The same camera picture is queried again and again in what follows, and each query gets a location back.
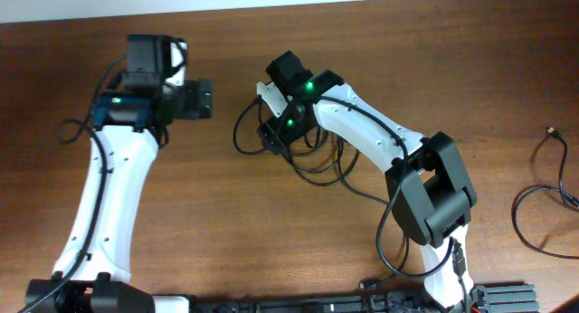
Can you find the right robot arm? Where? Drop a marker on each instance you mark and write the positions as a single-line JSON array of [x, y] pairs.
[[429, 189]]

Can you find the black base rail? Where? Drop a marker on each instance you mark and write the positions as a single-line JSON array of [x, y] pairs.
[[496, 299]]

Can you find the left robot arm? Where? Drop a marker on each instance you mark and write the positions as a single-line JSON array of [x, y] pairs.
[[137, 97]]

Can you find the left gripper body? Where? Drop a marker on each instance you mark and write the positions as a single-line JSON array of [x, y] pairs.
[[198, 102]]

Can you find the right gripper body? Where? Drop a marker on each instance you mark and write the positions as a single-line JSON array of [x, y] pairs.
[[287, 129]]

